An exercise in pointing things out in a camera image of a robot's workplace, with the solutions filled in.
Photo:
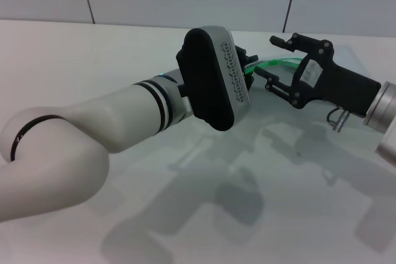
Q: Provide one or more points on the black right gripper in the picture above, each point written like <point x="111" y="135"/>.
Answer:
<point x="343" y="87"/>

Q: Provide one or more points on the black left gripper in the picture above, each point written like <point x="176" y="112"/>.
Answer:
<point x="240" y="53"/>

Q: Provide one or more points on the clear green-zip document bag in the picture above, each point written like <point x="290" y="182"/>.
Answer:
<point x="283" y="61"/>

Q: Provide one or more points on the green zipper slider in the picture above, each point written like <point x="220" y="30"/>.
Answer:
<point x="272" y="62"/>

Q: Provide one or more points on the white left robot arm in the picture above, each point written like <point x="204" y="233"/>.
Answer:
<point x="92" y="125"/>

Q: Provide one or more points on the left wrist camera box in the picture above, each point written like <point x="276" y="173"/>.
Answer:
<point x="207" y="81"/>

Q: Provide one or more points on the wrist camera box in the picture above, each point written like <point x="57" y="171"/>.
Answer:
<point x="388" y="149"/>
<point x="207" y="81"/>

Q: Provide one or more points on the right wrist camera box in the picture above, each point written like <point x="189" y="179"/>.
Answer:
<point x="388" y="149"/>

